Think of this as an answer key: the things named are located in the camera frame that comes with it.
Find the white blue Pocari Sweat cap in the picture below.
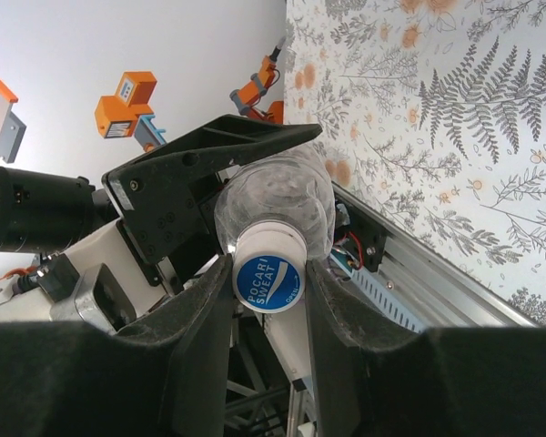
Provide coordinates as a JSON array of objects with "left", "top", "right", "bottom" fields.
[{"left": 231, "top": 218, "right": 309, "bottom": 316}]

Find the clear unlabelled plastic bottle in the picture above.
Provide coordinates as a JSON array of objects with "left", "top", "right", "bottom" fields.
[{"left": 212, "top": 144, "right": 339, "bottom": 268}]

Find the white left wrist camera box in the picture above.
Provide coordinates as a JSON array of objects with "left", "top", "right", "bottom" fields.
[{"left": 0, "top": 220, "right": 165, "bottom": 336}]

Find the wide aluminium frame rail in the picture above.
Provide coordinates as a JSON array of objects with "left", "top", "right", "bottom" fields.
[{"left": 334, "top": 188, "right": 541, "bottom": 329}]

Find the slotted grey cable duct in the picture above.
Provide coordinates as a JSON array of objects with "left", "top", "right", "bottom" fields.
[{"left": 340, "top": 266, "right": 427, "bottom": 336}]

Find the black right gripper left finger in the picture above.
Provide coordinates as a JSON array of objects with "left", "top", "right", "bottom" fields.
[{"left": 116, "top": 254, "right": 235, "bottom": 432}]

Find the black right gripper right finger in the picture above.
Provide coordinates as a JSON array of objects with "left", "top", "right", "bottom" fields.
[{"left": 305, "top": 261, "right": 420, "bottom": 437}]

